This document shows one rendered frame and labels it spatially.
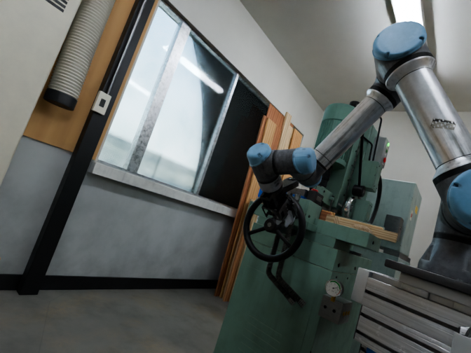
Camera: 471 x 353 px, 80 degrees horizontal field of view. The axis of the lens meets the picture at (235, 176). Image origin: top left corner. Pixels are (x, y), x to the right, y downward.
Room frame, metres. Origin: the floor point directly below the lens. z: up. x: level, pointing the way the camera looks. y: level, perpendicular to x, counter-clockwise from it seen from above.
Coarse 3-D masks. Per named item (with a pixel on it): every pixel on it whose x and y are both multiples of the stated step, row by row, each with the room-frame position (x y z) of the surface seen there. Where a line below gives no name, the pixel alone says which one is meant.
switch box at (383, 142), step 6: (378, 138) 1.53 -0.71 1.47; (384, 138) 1.51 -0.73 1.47; (378, 144) 1.53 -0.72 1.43; (384, 144) 1.51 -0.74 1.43; (372, 150) 1.55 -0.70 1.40; (378, 150) 1.52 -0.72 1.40; (384, 150) 1.52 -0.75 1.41; (372, 156) 1.54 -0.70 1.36; (378, 156) 1.52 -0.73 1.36; (384, 156) 1.54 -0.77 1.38; (384, 162) 1.56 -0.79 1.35
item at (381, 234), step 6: (342, 222) 1.31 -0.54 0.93; (348, 222) 1.29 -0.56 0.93; (354, 222) 1.28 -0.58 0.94; (372, 228) 1.22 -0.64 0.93; (378, 228) 1.21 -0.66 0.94; (378, 234) 1.20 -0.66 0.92; (384, 234) 1.19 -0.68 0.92; (390, 234) 1.17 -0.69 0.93; (396, 234) 1.16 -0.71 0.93; (390, 240) 1.17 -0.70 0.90; (396, 240) 1.17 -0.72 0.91
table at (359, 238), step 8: (248, 208) 1.48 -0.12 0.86; (264, 216) 1.41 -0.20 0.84; (272, 216) 1.27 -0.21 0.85; (296, 224) 1.18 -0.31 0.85; (312, 224) 1.18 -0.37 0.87; (320, 224) 1.22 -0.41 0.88; (328, 224) 1.19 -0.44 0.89; (336, 224) 1.17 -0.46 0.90; (320, 232) 1.21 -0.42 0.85; (328, 232) 1.19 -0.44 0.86; (336, 232) 1.17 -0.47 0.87; (344, 232) 1.15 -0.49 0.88; (352, 232) 1.13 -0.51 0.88; (360, 232) 1.11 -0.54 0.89; (344, 240) 1.14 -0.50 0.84; (352, 240) 1.12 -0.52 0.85; (360, 240) 1.10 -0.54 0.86; (368, 240) 1.09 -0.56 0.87; (376, 240) 1.18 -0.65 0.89; (368, 248) 1.11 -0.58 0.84; (376, 248) 1.20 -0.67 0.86
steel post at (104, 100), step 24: (144, 0) 1.71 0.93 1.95; (144, 24) 1.77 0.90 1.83; (120, 48) 1.71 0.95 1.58; (120, 72) 1.75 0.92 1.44; (96, 96) 1.74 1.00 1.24; (96, 120) 1.73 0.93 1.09; (96, 144) 1.77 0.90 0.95; (72, 168) 1.71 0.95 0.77; (72, 192) 1.75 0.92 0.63; (48, 216) 1.73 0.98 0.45; (48, 240) 1.74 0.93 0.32; (48, 264) 1.77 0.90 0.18; (24, 288) 1.72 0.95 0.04
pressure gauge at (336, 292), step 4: (328, 280) 1.09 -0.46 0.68; (332, 280) 1.08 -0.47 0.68; (336, 280) 1.07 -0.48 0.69; (328, 284) 1.09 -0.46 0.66; (332, 284) 1.08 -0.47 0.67; (336, 284) 1.07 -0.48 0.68; (340, 284) 1.06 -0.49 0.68; (328, 288) 1.09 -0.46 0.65; (336, 288) 1.07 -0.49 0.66; (340, 288) 1.06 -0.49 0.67; (328, 292) 1.09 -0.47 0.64; (332, 292) 1.08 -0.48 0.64; (336, 292) 1.07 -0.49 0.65; (340, 292) 1.06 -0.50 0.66; (332, 296) 1.07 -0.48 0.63; (336, 296) 1.06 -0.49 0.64; (332, 300) 1.09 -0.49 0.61
